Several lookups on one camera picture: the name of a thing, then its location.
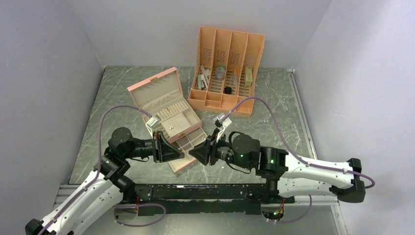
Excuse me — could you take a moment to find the clear tape roll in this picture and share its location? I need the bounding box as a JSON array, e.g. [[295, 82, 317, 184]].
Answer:
[[214, 66, 226, 80]]

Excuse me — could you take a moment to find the aluminium frame rail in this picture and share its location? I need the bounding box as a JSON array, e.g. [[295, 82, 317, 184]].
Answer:
[[53, 183, 104, 208]]

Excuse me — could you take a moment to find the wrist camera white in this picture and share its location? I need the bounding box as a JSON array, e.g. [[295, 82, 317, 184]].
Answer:
[[145, 115, 161, 129], [213, 113, 232, 142]]

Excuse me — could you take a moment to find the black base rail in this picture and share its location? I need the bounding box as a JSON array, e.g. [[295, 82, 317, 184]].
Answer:
[[120, 183, 295, 215]]

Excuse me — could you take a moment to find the orange desk file organizer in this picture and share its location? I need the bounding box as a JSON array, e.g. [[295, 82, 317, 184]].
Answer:
[[188, 26, 265, 118]]

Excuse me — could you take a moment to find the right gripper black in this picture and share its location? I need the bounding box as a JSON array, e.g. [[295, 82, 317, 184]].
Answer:
[[188, 128, 253, 170]]

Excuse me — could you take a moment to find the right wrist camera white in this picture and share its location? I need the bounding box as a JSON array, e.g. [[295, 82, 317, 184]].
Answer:
[[213, 113, 232, 142]]

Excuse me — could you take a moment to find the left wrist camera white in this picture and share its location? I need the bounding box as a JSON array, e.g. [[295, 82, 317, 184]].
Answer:
[[145, 115, 161, 129]]

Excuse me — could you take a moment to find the grey stapler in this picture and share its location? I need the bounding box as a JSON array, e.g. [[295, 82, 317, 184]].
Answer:
[[196, 65, 210, 91]]

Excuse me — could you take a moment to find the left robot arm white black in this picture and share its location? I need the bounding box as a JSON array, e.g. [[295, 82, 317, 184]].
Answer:
[[25, 127, 184, 235]]

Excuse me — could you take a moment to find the green rectangular box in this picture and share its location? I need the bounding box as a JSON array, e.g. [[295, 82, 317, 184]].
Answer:
[[245, 66, 253, 87]]

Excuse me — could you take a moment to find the pink jewelry box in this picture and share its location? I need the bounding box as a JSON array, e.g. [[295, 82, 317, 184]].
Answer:
[[127, 67, 207, 173]]

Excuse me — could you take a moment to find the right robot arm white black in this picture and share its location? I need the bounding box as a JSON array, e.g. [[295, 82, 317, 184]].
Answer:
[[189, 132, 366, 203]]

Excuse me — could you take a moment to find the black round cap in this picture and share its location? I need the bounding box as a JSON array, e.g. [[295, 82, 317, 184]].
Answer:
[[223, 87, 232, 94]]

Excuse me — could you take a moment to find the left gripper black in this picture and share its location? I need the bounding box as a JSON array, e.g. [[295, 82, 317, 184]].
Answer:
[[123, 130, 184, 162]]

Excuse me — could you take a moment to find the orange capped tube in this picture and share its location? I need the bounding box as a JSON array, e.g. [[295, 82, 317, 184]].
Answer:
[[232, 69, 238, 86]]

